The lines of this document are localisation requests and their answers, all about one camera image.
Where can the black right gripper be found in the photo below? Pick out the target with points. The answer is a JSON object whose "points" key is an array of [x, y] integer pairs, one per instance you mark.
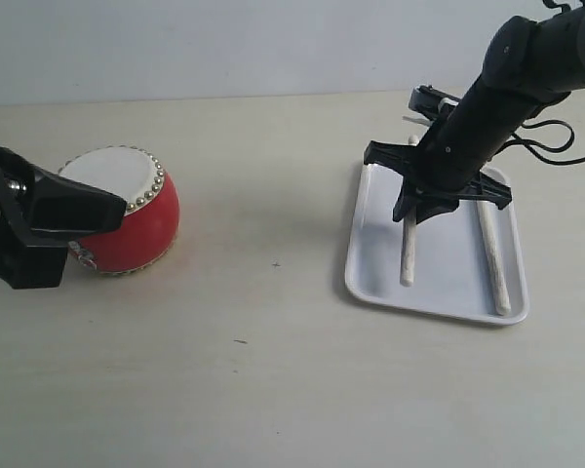
{"points": [[446, 166]]}

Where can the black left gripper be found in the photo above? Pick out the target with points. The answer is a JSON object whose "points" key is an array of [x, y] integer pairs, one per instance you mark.
{"points": [[40, 210]]}

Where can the white wooden drumstick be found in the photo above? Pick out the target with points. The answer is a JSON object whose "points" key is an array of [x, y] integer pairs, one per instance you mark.
{"points": [[497, 278], [407, 266]]}

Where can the white plastic tray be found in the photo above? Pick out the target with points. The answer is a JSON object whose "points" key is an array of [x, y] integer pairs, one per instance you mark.
{"points": [[450, 264]]}

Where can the small red drum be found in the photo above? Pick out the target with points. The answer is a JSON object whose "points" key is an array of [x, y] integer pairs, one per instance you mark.
{"points": [[151, 219]]}

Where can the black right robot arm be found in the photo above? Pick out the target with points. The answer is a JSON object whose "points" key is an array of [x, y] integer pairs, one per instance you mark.
{"points": [[529, 66]]}

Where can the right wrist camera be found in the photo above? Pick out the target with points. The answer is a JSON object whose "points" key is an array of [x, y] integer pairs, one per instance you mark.
{"points": [[431, 103]]}

